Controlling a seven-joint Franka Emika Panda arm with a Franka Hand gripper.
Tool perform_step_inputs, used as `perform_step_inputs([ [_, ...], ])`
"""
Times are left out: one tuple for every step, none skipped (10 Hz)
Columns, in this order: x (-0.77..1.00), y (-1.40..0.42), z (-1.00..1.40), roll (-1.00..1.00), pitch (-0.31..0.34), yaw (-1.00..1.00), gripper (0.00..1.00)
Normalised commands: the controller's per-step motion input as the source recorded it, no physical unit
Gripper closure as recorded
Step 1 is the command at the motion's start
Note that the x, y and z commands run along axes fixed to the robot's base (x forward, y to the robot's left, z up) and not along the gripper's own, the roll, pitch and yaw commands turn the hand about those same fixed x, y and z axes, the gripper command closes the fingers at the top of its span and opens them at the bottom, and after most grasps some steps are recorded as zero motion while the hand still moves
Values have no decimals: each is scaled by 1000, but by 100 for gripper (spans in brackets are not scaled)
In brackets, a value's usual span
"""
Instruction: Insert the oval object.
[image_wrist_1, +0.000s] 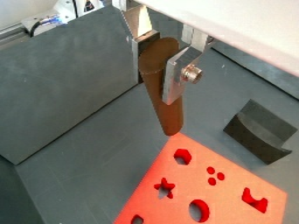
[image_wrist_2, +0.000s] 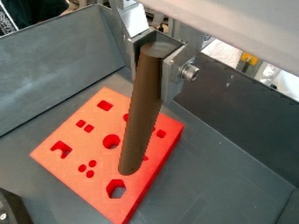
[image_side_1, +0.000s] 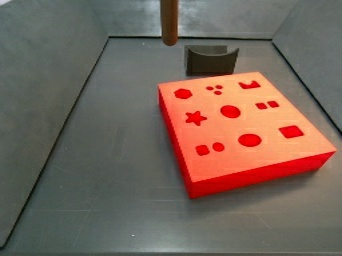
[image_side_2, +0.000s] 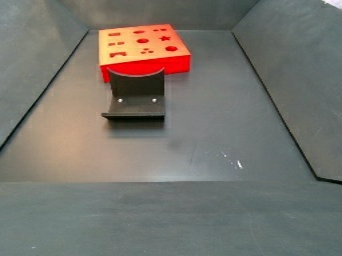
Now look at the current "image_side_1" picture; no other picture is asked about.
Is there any black curved cradle stand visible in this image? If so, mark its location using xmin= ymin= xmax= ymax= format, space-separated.
xmin=184 ymin=45 xmax=238 ymax=76

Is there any brown oval rod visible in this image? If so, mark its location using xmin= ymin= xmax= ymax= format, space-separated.
xmin=160 ymin=0 xmax=178 ymax=46

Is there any red shape-sorter block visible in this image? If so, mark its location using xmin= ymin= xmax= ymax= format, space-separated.
xmin=157 ymin=72 xmax=335 ymax=198

